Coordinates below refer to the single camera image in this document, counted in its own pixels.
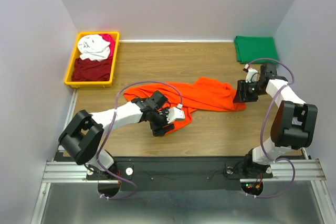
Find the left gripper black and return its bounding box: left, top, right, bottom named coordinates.
left=149, top=106, right=174, bottom=136

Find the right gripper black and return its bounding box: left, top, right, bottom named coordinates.
left=232, top=79, right=266, bottom=103

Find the orange t shirt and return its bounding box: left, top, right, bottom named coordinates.
left=123, top=77, right=246, bottom=134

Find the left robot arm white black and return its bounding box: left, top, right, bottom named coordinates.
left=58, top=91, right=181, bottom=179

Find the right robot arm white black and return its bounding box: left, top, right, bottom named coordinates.
left=233, top=63, right=318, bottom=177

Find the green folded t shirt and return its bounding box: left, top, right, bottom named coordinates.
left=234, top=36, right=279, bottom=64

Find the dark red t shirt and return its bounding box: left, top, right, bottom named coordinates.
left=71, top=58, right=112, bottom=82

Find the yellow plastic bin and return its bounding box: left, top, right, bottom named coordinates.
left=64, top=31, right=120, bottom=88

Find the pink t shirt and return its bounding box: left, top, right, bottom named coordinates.
left=100, top=34, right=116, bottom=59

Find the white t shirt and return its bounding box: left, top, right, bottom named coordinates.
left=77, top=34, right=110, bottom=61

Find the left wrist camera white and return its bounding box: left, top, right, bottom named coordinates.
left=166, top=107, right=185, bottom=124

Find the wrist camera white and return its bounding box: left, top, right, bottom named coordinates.
left=243, top=64, right=259, bottom=83
left=166, top=107, right=185, bottom=124

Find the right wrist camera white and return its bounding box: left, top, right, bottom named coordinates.
left=243, top=64, right=259, bottom=83

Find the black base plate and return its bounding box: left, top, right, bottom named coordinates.
left=86, top=156, right=272, bottom=194

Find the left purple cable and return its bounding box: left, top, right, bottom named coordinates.
left=96, top=81, right=184, bottom=200

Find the aluminium frame rail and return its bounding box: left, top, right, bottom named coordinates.
left=32, top=95, right=333, bottom=223

